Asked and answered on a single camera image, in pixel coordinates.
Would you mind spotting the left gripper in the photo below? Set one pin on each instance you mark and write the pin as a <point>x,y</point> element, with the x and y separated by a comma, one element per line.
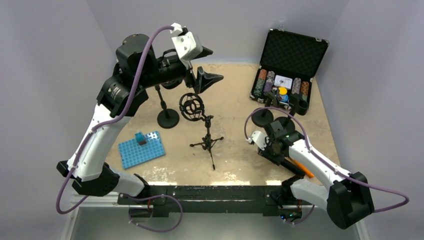
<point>203,80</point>

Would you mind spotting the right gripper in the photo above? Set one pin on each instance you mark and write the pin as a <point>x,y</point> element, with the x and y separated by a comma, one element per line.
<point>276,160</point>

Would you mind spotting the orange microphone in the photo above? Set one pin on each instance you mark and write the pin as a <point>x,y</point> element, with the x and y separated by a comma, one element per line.
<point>303,168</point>

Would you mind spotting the orange mic round stand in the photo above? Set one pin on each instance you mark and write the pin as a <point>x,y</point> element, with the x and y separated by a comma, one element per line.
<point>265,116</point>

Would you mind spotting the white mic clamp stand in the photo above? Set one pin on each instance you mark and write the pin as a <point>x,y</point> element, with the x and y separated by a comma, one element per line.
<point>299,105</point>

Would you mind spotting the black silver microphone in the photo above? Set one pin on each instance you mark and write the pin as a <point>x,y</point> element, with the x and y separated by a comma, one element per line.
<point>292,168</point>

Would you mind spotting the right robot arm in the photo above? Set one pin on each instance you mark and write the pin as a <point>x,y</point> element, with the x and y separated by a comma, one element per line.
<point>344,195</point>

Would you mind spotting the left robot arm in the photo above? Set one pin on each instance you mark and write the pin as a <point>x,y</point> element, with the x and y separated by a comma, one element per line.
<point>137,69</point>

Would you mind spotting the purple mic black stand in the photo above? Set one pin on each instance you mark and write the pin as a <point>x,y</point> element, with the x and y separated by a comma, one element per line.
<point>167,118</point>

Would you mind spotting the yellow dealer chip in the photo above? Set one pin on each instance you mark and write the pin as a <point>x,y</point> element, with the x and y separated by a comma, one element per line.
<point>282,91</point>

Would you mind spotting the purple poker chip roll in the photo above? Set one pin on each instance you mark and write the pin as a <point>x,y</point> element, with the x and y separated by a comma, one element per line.
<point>269,82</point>

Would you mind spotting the white playing card box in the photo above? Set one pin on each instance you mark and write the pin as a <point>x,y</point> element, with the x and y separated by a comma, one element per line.
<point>282,81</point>

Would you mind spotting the black poker chip case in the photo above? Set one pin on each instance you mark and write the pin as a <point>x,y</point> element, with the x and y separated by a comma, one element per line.
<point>290,55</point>

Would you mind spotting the teal lego brick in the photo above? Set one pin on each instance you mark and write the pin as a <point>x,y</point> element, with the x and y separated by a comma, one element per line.
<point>140,138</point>

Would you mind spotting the blue lego baseplate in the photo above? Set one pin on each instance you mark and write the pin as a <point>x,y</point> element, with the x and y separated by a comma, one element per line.
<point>133,154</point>

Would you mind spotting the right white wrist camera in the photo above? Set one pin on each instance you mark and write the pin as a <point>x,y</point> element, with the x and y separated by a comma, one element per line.
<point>259,139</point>

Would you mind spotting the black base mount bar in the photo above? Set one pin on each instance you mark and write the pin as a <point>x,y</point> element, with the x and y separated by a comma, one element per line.
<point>268,200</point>

